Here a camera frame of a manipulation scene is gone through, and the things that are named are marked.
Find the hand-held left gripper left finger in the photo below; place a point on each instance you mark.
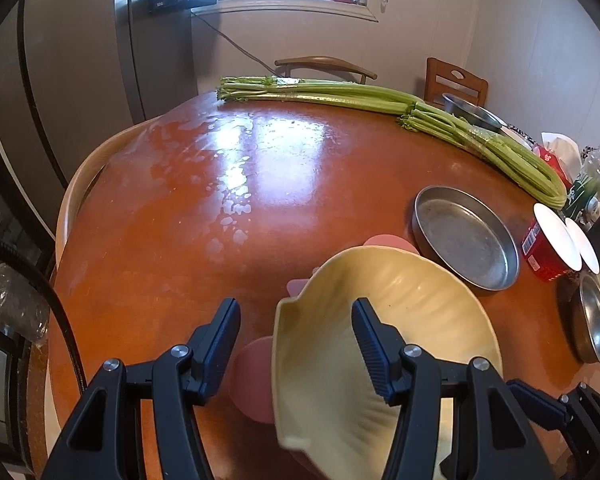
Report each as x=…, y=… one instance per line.
x=215, y=355

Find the clear plastic bag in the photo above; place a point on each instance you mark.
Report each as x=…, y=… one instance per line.
x=10, y=300

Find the pink plate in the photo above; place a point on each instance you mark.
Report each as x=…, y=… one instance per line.
x=252, y=385

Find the red paper bowl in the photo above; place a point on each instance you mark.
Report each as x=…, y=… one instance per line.
x=557, y=235
x=582, y=245

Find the metal bowl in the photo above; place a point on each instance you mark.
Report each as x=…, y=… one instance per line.
x=592, y=320

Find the wooden chair with slatted back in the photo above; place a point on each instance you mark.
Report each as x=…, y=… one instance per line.
x=432, y=85

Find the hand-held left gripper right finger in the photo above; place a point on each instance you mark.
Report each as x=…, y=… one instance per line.
x=372, y=355

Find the red tissue box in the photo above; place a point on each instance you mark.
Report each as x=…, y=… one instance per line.
x=550, y=157

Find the grey refrigerator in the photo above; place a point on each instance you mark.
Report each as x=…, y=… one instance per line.
x=70, y=85

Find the white ceramic bowl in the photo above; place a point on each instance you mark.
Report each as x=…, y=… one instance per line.
x=515, y=135

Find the round metal pan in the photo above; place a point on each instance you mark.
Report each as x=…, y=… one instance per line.
x=460, y=235

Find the metal pot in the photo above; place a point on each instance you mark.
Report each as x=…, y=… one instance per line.
x=472, y=112

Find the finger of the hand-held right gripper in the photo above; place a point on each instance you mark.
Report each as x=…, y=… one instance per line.
x=537, y=405

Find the cream chair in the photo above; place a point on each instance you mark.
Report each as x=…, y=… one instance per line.
x=80, y=180

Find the yellow shell-shaped plate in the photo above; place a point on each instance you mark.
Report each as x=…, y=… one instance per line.
x=420, y=305

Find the celery bundle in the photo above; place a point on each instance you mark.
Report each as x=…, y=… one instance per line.
x=330, y=92
x=505, y=157

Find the clear plastic bottle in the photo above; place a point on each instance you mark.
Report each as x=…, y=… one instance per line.
x=587, y=180

